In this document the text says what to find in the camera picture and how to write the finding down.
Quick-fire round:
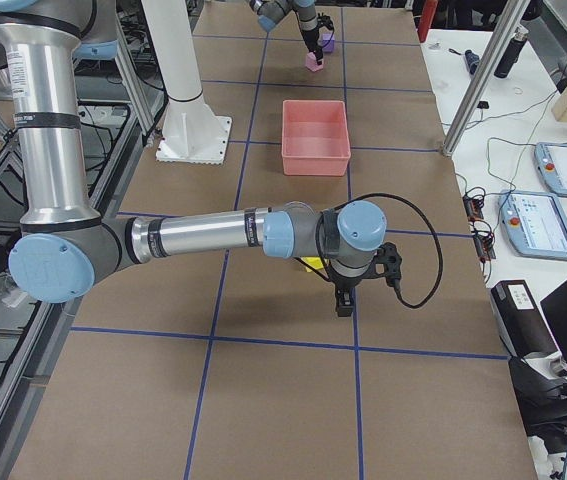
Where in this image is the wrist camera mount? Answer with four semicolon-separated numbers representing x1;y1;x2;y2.
373;242;402;290

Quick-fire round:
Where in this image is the black water bottle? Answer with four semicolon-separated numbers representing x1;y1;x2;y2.
494;25;529;79

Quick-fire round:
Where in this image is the black box with label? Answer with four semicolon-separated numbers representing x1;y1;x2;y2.
490;280;558;359

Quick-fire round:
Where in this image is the purple foam block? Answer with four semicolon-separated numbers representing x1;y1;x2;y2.
321;32;335;54

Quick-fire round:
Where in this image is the pink plastic bin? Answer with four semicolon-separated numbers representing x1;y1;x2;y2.
281;100;351;177

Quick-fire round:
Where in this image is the yellow foam block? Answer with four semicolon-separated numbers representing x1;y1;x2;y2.
299;257;324;273

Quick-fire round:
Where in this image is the pink foam block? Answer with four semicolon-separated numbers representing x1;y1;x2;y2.
305;52;324;73

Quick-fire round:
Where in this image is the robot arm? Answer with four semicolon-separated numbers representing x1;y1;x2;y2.
0;1;400;316
247;0;334;71

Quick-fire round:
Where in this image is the aluminium frame post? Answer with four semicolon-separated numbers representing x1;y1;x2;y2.
441;0;529;157

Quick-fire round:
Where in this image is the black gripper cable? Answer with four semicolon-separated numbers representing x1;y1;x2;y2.
312;192;445;309

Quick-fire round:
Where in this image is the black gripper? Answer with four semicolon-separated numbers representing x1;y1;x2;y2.
305;29;324;61
326;259;376;317

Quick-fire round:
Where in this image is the lower teach pendant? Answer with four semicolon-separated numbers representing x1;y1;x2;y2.
499;190;567;261

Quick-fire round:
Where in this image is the white camera post base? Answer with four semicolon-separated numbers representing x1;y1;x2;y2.
142;0;232;165

